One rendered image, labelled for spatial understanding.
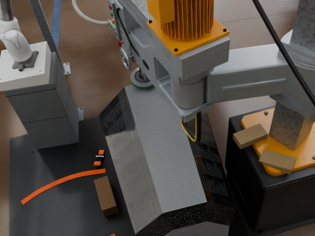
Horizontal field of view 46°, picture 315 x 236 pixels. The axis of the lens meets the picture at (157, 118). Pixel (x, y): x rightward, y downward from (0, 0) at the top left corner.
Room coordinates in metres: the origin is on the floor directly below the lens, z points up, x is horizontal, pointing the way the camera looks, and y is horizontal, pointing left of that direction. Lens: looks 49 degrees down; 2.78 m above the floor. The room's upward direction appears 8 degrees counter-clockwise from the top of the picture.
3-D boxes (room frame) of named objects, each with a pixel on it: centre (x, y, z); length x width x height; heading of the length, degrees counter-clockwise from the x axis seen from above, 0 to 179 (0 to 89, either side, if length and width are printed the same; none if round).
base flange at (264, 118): (1.41, -0.84, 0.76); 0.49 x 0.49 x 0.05; 9
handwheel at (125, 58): (1.87, 0.12, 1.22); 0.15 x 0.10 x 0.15; 21
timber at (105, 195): (1.55, 0.50, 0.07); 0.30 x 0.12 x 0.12; 13
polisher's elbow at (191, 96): (1.41, -0.19, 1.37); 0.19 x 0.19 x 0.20
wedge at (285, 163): (1.22, -0.70, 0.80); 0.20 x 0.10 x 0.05; 53
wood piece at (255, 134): (1.42, -0.58, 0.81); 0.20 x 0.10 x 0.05; 107
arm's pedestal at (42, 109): (2.38, 0.98, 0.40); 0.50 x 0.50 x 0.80; 2
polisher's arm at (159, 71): (1.65, -0.08, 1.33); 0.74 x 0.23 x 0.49; 21
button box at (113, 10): (2.05, 0.18, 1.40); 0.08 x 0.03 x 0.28; 21
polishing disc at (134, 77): (2.02, 0.05, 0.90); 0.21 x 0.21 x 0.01
